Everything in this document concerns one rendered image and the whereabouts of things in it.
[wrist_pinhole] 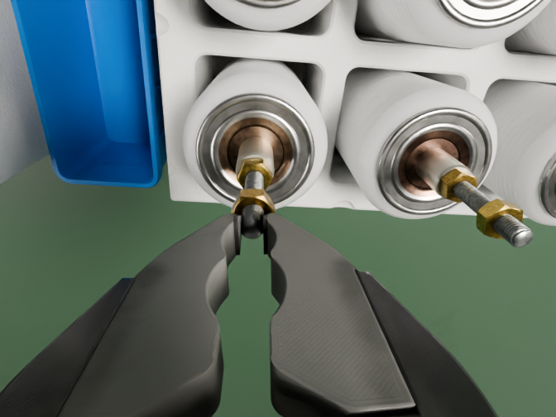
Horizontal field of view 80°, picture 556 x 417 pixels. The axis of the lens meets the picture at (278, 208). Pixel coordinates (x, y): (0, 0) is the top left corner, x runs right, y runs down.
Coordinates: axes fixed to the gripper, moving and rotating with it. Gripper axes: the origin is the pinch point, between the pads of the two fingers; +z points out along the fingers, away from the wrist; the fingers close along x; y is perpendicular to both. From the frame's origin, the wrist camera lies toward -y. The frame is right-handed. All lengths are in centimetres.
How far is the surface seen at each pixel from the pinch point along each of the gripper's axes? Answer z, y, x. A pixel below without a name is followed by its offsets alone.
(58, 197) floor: 34.5, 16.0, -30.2
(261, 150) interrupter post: 7.1, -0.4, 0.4
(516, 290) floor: 35, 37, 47
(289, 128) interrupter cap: 9.1, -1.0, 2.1
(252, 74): 10.2, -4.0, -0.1
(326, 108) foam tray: 16.5, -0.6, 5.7
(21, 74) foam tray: 25.8, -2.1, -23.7
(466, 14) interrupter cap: 9.2, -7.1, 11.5
